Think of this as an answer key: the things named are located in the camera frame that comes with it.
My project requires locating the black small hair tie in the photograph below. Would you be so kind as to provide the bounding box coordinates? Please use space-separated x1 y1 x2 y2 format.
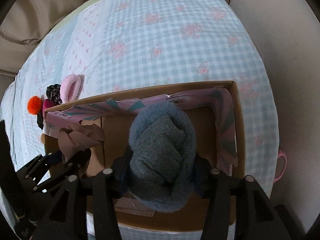
36 113 45 131

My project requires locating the cardboard box with pink flaps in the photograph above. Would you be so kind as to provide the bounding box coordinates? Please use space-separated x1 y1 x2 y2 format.
43 81 245 232

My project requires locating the pink fluffy scrunchie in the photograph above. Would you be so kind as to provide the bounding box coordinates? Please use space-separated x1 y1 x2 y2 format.
60 74 84 103

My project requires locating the blue grey fuzzy sock roll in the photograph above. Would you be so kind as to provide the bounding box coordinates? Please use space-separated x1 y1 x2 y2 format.
127 102 196 213

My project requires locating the orange fur pompom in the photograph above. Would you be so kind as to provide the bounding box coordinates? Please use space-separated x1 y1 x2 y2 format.
27 95 42 115

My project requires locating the magenta zip pouch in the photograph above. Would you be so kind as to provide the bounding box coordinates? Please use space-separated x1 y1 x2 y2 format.
42 99 55 118

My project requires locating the black patterned scrunchie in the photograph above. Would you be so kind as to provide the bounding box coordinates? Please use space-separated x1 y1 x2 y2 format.
46 84 62 106

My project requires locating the pink plastic ring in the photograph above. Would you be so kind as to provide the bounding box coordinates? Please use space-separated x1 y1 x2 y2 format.
273 149 287 183

